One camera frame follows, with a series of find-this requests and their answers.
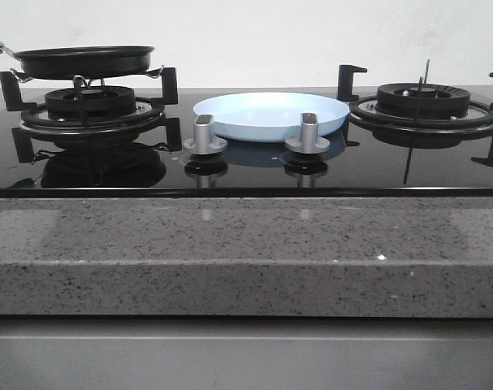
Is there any left gas burner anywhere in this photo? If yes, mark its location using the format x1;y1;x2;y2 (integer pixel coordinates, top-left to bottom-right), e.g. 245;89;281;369
45;85;136;120

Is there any right black pan support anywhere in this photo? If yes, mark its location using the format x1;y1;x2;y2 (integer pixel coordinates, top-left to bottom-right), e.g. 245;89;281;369
337;64;493;135

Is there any gas burner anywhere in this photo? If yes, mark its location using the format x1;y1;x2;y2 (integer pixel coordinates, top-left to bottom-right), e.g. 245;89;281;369
45;85;136;120
376;83;470;112

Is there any wire pan reducer ring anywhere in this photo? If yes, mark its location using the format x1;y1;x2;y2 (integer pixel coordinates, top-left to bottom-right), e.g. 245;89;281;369
9;64;166;89

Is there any black glass cooktop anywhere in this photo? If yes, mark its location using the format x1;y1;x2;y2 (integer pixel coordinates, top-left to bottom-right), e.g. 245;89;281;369
0;89;493;198

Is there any black pan support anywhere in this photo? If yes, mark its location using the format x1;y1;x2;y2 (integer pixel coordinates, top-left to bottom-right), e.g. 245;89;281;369
0;67;178;137
337;64;493;135

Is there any right gas burner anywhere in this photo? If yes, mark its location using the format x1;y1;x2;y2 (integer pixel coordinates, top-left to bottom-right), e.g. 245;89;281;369
376;83;470;112

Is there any silver stove knob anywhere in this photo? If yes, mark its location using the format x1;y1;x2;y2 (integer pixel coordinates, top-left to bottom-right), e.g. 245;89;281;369
184;115;227;155
285;113;330;154

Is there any black frying pan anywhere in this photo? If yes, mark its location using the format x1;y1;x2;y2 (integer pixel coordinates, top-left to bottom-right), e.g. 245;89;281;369
0;41;154;80

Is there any left silver stove knob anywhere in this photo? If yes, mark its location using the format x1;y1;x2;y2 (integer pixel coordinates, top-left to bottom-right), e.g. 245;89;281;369
184;115;227;155

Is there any right silver stove knob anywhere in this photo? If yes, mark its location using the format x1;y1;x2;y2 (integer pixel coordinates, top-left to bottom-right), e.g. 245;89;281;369
285;113;330;154

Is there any light blue plate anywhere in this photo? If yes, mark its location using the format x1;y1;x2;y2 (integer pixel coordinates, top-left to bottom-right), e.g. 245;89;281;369
193;92;349;143

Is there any left black pan support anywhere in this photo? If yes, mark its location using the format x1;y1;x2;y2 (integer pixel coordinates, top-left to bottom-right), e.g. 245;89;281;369
0;67;178;137

